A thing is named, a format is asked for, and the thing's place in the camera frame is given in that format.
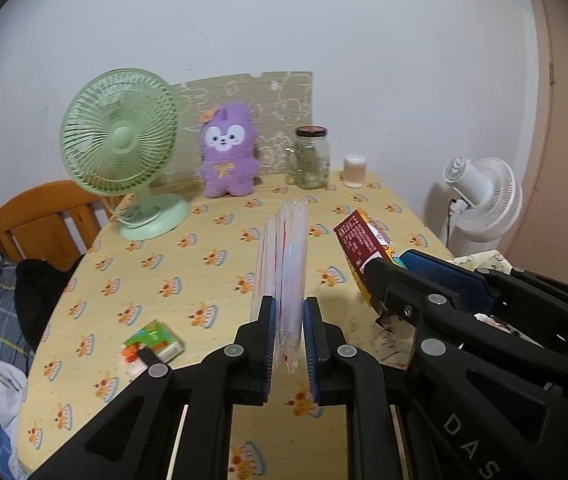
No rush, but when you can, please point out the red yellow snack box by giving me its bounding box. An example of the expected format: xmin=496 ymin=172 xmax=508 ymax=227
xmin=334 ymin=208 xmax=405 ymax=306

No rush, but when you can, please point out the green orange tissue pack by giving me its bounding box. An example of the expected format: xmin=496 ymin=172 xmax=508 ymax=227
xmin=120 ymin=320 xmax=185 ymax=379

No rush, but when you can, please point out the clear zip plastic bag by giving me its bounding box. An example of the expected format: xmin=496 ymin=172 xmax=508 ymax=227
xmin=251 ymin=198 xmax=310 ymax=374

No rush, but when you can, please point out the pastel cartoon-print storage box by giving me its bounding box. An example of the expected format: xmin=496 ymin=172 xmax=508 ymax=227
xmin=451 ymin=250 xmax=512 ymax=274

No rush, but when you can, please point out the white standing fan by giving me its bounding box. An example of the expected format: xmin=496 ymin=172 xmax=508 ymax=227
xmin=442 ymin=157 xmax=523 ymax=256

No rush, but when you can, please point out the yellow cake-print tablecloth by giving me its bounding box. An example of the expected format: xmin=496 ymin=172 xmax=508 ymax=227
xmin=18 ymin=174 xmax=448 ymax=471

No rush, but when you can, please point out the cotton swab container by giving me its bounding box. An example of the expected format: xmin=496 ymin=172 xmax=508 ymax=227
xmin=341 ymin=154 xmax=366 ymax=188

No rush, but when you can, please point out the white cloth on bed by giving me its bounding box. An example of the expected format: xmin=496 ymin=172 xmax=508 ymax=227
xmin=0 ymin=361 xmax=29 ymax=479

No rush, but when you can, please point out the glass jar black lid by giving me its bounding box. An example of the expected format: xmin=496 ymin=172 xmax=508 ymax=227
xmin=287 ymin=125 xmax=331 ymax=190

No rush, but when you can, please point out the black chair back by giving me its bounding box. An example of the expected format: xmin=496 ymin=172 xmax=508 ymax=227
xmin=14 ymin=256 xmax=83 ymax=351

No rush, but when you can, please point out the beige cartoon-print board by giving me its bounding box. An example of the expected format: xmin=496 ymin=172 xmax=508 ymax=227
xmin=158 ymin=72 xmax=313 ymax=184

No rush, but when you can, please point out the purple plush bunny toy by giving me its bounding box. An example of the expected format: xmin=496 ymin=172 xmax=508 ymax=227
xmin=199 ymin=103 xmax=260 ymax=198

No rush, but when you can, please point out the green desk fan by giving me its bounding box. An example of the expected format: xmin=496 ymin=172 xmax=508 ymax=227
xmin=60 ymin=68 xmax=188 ymax=242

